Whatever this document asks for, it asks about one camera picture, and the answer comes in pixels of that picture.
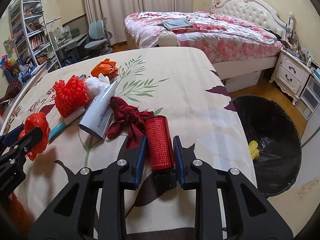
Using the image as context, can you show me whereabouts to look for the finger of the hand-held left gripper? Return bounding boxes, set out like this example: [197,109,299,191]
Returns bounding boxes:
[0,127,43,167]
[0,123,27,149]

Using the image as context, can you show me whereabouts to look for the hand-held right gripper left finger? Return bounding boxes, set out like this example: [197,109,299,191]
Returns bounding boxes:
[29,136,148,240]

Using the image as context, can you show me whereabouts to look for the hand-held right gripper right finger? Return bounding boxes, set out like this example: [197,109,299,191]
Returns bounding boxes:
[172,135,294,240]

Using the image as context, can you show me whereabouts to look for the red plastic bag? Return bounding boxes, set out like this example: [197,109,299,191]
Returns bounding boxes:
[19,112,50,161]

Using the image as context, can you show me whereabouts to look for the red bottle with black cap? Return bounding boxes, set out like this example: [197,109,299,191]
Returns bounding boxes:
[145,115,177,189]

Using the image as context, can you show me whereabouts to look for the white and blue slim box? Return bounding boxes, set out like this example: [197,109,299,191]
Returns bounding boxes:
[49,105,87,140]

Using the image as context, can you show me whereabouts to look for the dark red satin ribbon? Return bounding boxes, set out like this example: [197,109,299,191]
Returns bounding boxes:
[106,96,154,150]

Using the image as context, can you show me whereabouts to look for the red foam fruit net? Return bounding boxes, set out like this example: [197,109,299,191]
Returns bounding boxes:
[53,76,89,118]

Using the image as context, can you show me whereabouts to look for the white and blue tube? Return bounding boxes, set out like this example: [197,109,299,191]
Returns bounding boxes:
[79,79,118,139]

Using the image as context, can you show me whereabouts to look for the white tissue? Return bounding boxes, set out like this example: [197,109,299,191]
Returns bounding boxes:
[85,74,110,98]

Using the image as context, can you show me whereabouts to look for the black trash bin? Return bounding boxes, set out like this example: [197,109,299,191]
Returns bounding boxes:
[231,95,302,198]

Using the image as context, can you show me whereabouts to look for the blue storage basket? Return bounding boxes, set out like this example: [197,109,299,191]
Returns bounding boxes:
[4,58,25,83]

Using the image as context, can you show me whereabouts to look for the colourful pinwheel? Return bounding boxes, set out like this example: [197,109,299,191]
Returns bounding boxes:
[1,54,16,70]

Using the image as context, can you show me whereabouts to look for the yellow foam fruit net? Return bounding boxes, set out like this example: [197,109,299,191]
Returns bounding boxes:
[248,140,260,160]

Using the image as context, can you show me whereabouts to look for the blue stool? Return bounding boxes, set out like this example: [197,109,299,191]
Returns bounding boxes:
[62,54,78,65]

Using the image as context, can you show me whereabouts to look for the white bookshelf with books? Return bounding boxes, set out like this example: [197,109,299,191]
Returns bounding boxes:
[9,0,58,71]

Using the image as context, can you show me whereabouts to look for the white storage box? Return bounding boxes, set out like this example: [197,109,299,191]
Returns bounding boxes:
[222,70,262,93]

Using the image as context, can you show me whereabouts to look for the grey study desk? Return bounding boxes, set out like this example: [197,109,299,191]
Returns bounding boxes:
[49,26,88,65]

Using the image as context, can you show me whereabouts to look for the white ball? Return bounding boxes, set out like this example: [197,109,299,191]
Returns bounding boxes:
[158,31,178,47]

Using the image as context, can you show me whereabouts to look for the light blue desk chair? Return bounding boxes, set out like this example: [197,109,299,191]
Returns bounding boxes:
[84,19,113,54]

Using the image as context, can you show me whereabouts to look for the pink floral blanket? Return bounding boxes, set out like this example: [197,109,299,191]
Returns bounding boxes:
[124,11,284,64]

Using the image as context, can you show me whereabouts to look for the grey folded cloth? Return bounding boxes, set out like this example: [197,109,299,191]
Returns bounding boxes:
[157,19,193,29]

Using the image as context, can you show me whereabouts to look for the white nightstand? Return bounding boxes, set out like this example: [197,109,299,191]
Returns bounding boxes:
[270,49,313,105]

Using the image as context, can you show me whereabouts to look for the plastic drawer unit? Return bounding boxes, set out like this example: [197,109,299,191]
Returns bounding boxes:
[299,75,320,119]

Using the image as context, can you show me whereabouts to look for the beige curtain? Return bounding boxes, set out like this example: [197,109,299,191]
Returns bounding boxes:
[82,0,194,47]

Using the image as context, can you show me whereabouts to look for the clutter of small bottles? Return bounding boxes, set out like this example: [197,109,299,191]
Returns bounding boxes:
[282,12,316,65]

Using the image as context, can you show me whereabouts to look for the bed with floral bedding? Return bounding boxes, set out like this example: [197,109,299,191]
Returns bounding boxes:
[124,0,288,93]

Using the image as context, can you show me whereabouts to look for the white curved bed rail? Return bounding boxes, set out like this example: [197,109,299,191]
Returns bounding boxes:
[0,65,48,133]

